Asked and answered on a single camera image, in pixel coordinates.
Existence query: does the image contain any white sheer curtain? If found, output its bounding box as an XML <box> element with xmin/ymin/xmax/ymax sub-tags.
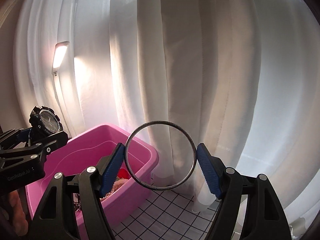
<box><xmin>1</xmin><ymin>0</ymin><xmax>319</xmax><ymax>229</ymax></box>

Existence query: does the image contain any black wrist watch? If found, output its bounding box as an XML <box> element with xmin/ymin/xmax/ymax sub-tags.
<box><xmin>29</xmin><ymin>106</ymin><xmax>63</xmax><ymax>136</ymax></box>

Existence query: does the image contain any large silver bangle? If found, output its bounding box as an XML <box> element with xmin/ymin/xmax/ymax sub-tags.
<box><xmin>124</xmin><ymin>120</ymin><xmax>197</xmax><ymax>191</ymax></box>

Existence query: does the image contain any white desk lamp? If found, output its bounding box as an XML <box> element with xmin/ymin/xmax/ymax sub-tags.
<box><xmin>52</xmin><ymin>41</ymin><xmax>74</xmax><ymax>138</ymax></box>

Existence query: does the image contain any pink strawberry fuzzy headband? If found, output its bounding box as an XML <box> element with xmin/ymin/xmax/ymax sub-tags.
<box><xmin>100</xmin><ymin>168</ymin><xmax>131</xmax><ymax>201</ymax></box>

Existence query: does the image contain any person's left hand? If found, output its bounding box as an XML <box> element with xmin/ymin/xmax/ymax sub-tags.
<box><xmin>1</xmin><ymin>190</ymin><xmax>28</xmax><ymax>236</ymax></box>

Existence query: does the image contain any pink plastic tub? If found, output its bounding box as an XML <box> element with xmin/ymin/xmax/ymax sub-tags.
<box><xmin>26</xmin><ymin>125</ymin><xmax>158</xmax><ymax>239</ymax></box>

